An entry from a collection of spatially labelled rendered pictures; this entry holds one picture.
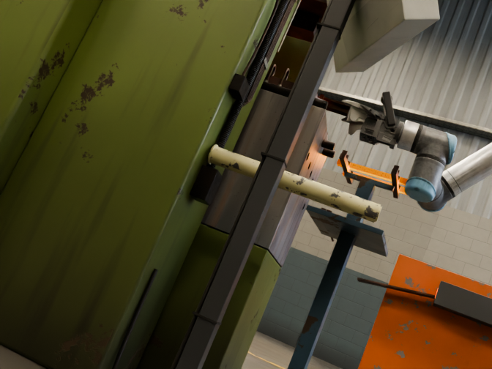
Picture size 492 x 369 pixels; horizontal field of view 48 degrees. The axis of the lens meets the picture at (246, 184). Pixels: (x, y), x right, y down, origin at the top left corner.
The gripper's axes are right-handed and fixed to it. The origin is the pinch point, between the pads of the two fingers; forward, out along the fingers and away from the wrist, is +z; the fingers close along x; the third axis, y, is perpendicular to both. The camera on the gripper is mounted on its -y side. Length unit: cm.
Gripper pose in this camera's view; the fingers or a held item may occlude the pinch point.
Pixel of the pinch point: (341, 108)
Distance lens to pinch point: 183.2
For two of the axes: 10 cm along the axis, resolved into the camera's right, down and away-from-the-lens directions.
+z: -9.1, -3.3, 2.5
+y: -3.9, 9.0, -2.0
